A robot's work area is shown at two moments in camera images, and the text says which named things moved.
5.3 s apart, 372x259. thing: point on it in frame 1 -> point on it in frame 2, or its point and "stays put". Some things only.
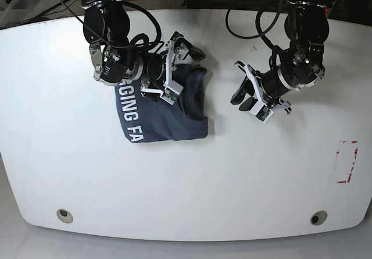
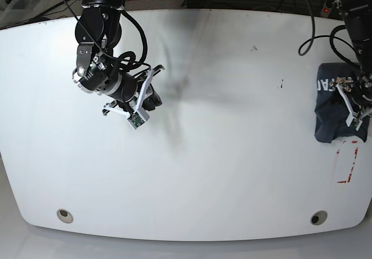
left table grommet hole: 64,216 stays put
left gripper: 173,54 -> 146,98
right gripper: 253,105 -> 357,96
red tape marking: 356,153 stays put
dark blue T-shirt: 148,117 -> 332,109
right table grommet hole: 318,217 stays put
